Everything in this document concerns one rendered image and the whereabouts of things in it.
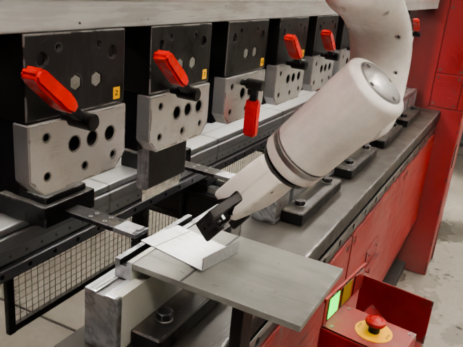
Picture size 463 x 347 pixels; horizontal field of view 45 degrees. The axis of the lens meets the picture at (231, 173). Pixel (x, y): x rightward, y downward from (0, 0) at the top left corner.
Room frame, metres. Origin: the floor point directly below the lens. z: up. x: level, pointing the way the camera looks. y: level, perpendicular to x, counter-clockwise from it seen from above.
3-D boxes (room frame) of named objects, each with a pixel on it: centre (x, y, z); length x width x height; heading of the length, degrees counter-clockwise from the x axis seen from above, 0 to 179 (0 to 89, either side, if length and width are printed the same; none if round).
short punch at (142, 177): (0.80, 0.11, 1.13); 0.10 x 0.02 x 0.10; 154
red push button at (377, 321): (0.92, -0.30, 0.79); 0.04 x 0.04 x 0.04
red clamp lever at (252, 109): (0.91, -0.02, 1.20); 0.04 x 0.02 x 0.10; 64
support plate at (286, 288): (0.74, -0.03, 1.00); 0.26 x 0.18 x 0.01; 64
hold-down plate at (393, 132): (2.04, -0.57, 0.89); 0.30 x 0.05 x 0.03; 154
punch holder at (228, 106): (0.96, 0.03, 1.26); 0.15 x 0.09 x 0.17; 154
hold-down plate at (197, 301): (0.81, 0.04, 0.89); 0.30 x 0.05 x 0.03; 154
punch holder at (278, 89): (1.14, -0.06, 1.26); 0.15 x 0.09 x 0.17; 154
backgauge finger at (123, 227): (0.87, 0.25, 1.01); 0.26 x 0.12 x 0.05; 64
